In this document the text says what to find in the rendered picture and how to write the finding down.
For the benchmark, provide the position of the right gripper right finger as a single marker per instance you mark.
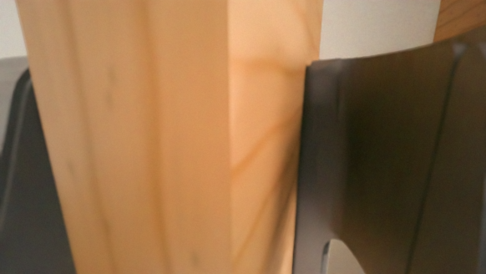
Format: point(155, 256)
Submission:
point(393, 160)

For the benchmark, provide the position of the beige wall rack case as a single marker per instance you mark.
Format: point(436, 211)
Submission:
point(341, 260)

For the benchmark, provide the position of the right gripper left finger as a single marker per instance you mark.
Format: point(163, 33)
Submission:
point(33, 234)

